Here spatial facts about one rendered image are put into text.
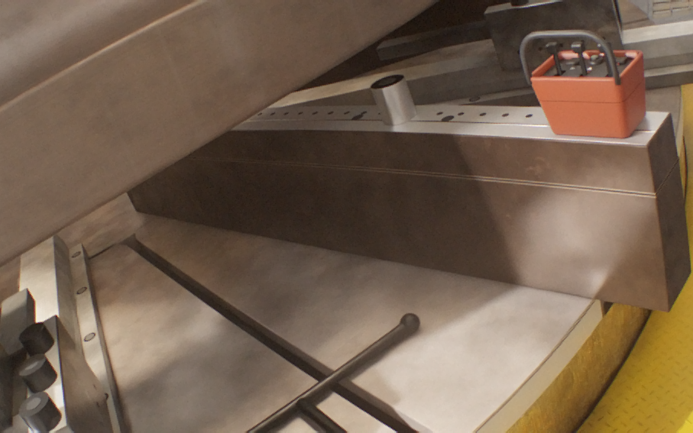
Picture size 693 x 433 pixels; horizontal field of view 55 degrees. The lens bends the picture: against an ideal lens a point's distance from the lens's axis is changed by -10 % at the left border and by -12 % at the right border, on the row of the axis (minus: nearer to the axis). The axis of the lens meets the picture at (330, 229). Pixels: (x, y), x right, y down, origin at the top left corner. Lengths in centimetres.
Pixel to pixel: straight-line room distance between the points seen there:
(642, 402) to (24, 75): 151
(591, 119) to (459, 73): 137
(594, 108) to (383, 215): 71
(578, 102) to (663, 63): 125
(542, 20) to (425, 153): 96
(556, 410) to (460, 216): 48
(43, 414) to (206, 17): 80
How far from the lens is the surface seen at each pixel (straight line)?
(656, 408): 174
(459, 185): 160
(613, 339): 178
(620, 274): 150
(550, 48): 136
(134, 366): 201
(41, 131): 137
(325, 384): 155
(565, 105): 135
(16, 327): 187
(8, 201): 139
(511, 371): 145
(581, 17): 242
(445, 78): 267
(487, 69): 263
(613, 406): 176
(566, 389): 163
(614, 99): 129
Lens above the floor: 126
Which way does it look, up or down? 26 degrees down
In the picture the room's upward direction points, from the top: 23 degrees counter-clockwise
